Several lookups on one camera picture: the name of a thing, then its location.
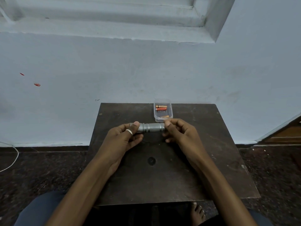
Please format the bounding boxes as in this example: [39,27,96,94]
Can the person's left hand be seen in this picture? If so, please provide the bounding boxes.
[99,121,144,174]

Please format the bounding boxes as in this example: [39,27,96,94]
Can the person's right hand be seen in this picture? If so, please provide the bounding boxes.
[162,118,210,170]

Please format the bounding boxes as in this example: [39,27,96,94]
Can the grey metal flashlight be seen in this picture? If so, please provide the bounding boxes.
[129,123,166,135]

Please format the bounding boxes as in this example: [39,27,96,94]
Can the person's left forearm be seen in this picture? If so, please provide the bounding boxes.
[46,159,118,226]

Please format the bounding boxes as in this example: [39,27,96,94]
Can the person's right forearm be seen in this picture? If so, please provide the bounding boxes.
[194,158,258,226]

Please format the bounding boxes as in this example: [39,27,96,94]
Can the clear plastic container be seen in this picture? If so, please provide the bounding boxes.
[153,99,174,123]

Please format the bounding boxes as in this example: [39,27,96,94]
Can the person's bare foot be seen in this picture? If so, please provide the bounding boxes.
[190,202,206,226]

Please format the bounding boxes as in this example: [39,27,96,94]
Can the dark blue trousers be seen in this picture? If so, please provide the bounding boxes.
[14,190,275,226]

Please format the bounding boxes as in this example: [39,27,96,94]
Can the white window frame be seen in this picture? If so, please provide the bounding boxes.
[0,0,236,44]

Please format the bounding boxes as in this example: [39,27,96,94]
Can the brown wooden door frame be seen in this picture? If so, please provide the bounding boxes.
[257,114,301,145]

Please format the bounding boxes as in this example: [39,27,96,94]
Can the white cable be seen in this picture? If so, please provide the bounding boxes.
[0,141,20,173]

